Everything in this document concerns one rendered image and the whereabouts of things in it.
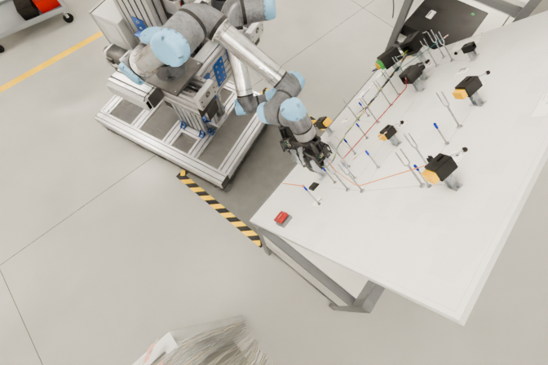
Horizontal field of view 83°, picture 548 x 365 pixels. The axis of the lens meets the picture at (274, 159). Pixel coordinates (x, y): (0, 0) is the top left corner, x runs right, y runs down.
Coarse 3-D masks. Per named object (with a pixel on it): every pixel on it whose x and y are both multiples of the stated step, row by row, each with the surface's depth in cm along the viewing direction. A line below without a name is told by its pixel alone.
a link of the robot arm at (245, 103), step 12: (228, 0) 122; (228, 12) 121; (240, 12) 121; (240, 24) 125; (240, 60) 129; (240, 72) 131; (240, 84) 132; (240, 96) 135; (252, 96) 136; (240, 108) 136; (252, 108) 137
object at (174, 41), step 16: (176, 16) 95; (192, 16) 96; (160, 32) 93; (176, 32) 93; (192, 32) 96; (144, 48) 113; (160, 48) 96; (176, 48) 93; (192, 48) 98; (128, 64) 124; (144, 64) 117; (160, 64) 113; (176, 64) 99; (144, 80) 131
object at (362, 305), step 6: (372, 288) 121; (378, 288) 121; (384, 288) 121; (372, 294) 120; (378, 294) 120; (360, 300) 127; (366, 300) 119; (372, 300) 119; (354, 306) 131; (360, 306) 119; (366, 306) 118; (372, 306) 118; (360, 312) 130; (366, 312) 120
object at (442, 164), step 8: (456, 152) 78; (432, 160) 79; (440, 160) 77; (448, 160) 76; (432, 168) 77; (440, 168) 76; (448, 168) 76; (456, 168) 77; (440, 176) 76; (448, 176) 77; (448, 184) 81; (456, 184) 79
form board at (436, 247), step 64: (448, 64) 131; (512, 64) 102; (448, 128) 99; (512, 128) 82; (320, 192) 122; (384, 192) 97; (448, 192) 80; (512, 192) 68; (320, 256) 97; (384, 256) 78; (448, 256) 67
